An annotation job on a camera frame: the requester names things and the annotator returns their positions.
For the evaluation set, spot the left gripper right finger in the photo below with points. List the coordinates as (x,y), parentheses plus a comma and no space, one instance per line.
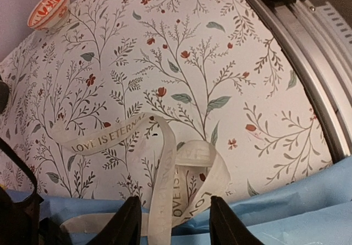
(226,228)

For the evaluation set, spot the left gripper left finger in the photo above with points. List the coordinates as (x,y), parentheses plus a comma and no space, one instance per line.
(124,228)

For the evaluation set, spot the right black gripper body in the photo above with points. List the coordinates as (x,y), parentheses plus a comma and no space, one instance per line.
(20,222)

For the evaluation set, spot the cream printed ribbon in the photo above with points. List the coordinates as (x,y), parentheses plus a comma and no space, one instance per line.
(157,224)

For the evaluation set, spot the blue wrapping paper sheet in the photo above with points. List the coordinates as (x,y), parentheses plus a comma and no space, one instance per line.
(315,210)

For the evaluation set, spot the floral patterned table mat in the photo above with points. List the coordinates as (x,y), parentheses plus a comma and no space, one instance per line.
(210,68)

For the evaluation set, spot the orange patterned bowl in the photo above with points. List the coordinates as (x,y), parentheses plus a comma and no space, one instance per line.
(49,14)

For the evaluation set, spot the front aluminium rail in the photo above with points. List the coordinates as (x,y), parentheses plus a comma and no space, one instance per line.
(321,59)

